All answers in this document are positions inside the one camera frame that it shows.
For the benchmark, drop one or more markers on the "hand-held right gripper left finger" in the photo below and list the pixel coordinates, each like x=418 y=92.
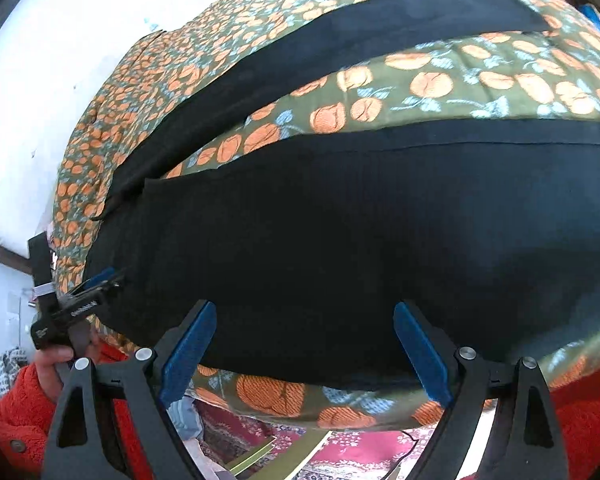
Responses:
x=190 y=355

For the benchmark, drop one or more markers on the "grey-blue cloth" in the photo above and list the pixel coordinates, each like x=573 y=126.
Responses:
x=186 y=417

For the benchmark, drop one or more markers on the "grey knitted cloth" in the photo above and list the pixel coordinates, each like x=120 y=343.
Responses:
x=2 y=375

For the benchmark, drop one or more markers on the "white wall socket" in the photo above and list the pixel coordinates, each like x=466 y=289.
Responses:
x=13 y=306

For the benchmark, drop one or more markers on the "red fleece jacket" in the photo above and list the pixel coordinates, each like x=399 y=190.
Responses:
x=590 y=420

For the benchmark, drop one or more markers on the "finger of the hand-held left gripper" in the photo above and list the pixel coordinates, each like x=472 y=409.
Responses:
x=101 y=275
x=111 y=285

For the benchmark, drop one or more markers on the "black pants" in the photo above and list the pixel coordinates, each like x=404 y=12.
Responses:
x=330 y=260

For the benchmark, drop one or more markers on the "blue cloth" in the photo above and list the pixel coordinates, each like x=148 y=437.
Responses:
x=591 y=12

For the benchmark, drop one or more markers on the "red patterned rug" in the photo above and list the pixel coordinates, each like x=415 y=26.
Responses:
x=360 y=452

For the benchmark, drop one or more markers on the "dark wooden ledge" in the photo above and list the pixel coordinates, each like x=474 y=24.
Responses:
x=10 y=257

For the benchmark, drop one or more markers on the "person's left hand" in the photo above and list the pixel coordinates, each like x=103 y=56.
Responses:
x=50 y=375

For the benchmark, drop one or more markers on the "green floral blanket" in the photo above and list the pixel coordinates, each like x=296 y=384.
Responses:
x=430 y=85

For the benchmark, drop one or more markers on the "person's left forearm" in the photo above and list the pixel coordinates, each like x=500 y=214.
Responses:
x=15 y=400

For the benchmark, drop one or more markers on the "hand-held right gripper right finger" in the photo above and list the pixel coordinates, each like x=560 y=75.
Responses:
x=420 y=355

